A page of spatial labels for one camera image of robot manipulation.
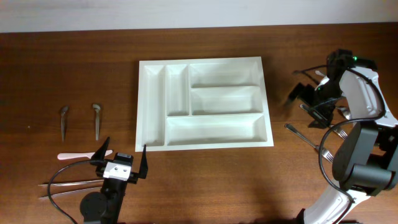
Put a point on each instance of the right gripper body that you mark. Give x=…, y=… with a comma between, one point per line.
x=326, y=92

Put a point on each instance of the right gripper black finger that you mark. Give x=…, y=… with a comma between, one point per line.
x=321, y=116
x=304, y=93

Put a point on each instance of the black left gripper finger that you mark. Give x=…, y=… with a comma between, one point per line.
x=100, y=153
x=143, y=170

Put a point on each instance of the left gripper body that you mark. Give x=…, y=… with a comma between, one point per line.
x=99, y=170

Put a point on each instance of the metal fork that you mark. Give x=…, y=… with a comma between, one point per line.
x=337, y=131
x=308, y=141

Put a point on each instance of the metal tablespoon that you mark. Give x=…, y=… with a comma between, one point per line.
x=319, y=73
x=344, y=111

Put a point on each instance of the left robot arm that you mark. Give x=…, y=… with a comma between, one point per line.
x=104, y=206

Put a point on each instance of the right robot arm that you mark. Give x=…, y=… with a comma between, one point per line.
x=366, y=162

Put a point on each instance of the small metal teaspoon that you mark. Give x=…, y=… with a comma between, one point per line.
x=63, y=113
x=97, y=110

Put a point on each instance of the white cutlery tray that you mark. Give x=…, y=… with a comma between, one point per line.
x=210, y=103

